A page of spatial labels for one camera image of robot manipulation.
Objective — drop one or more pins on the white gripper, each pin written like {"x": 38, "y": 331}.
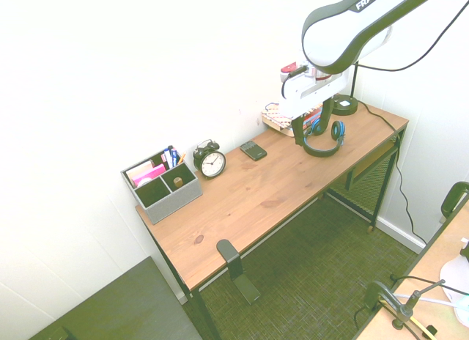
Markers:
{"x": 311, "y": 94}

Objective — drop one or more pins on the black and blue headphone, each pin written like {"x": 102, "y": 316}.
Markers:
{"x": 320, "y": 152}

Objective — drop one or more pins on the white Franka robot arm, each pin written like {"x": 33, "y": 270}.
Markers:
{"x": 329, "y": 32}

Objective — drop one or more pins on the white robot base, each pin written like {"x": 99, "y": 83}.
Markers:
{"x": 456, "y": 277}

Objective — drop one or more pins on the black headphone hanger clamp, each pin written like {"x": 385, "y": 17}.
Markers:
{"x": 231, "y": 257}

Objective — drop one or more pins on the red book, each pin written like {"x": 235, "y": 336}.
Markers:
{"x": 312, "y": 115}

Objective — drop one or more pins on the patterned book stack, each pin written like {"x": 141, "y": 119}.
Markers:
{"x": 276, "y": 118}

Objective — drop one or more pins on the black calculator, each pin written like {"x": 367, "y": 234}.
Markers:
{"x": 253, "y": 150}

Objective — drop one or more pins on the black mesh desk shelf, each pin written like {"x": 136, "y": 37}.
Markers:
{"x": 370, "y": 186}

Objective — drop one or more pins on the black twin-bell alarm clock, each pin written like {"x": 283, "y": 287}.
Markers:
{"x": 210, "y": 162}

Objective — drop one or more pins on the orange pencil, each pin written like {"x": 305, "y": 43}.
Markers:
{"x": 181, "y": 158}

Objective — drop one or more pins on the small wooden cork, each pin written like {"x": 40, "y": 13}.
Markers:
{"x": 178, "y": 181}

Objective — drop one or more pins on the blue and white markers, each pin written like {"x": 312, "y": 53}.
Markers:
{"x": 169, "y": 157}

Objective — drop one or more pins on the black table clamp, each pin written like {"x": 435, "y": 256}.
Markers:
{"x": 450, "y": 200}

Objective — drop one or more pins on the grey desk organizer box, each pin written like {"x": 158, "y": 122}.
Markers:
{"x": 172, "y": 202}

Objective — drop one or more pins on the pink sticky note pad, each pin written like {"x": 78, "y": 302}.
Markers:
{"x": 148, "y": 173}

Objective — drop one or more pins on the beige notepad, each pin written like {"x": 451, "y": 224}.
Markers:
{"x": 141, "y": 168}

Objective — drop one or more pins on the black C-clamp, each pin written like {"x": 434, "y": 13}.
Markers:
{"x": 375, "y": 296}

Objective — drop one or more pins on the grey camera stand arm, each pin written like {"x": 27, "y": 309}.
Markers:
{"x": 406, "y": 310}

